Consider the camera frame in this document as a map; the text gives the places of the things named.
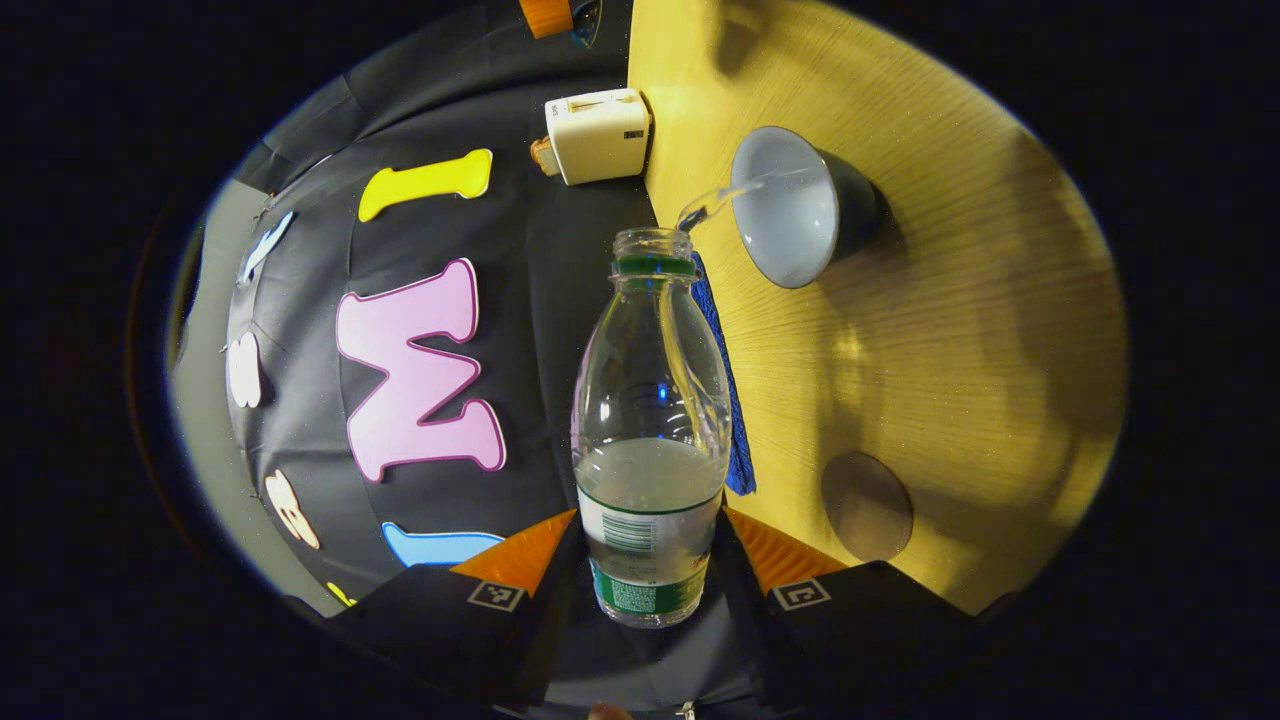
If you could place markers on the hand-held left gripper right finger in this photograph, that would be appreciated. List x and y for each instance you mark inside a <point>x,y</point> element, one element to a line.
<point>740,620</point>

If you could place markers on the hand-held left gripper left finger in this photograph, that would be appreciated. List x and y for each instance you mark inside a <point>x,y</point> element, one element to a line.
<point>555,620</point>

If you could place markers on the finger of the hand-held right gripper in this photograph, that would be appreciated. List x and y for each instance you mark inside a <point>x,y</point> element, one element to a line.
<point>545,15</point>

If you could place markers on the clear plastic water bottle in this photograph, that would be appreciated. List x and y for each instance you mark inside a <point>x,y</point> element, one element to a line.
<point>650,480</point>

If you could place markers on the round brown coaster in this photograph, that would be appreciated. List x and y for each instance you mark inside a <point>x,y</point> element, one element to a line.
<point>867,505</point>

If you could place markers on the dark blue teacup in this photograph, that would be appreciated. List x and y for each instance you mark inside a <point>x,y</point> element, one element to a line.
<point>790,210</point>

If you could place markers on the white toaster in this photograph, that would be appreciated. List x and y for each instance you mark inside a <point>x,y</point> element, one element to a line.
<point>600,135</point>

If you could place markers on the toasted bread slice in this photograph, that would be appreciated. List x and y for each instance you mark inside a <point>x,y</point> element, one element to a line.
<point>543,157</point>

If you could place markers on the blue folded towel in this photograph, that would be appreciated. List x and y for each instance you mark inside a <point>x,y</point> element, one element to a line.
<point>735,420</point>

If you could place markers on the black backdrop cloth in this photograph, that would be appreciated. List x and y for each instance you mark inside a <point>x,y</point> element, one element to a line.
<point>300,300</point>

